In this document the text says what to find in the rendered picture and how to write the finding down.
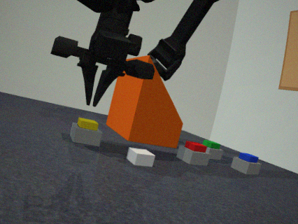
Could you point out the green button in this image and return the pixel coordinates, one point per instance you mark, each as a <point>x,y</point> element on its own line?
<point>213,149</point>

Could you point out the red button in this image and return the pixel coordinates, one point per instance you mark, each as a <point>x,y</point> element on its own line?
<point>193,153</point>

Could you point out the small white block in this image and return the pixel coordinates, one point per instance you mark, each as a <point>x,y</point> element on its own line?
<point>141,157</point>

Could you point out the blue button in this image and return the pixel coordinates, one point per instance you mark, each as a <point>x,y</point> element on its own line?
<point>246,164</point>

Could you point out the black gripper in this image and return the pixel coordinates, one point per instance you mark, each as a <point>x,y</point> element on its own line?
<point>65,47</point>

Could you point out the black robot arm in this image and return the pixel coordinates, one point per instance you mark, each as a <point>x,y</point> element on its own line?
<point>169,51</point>

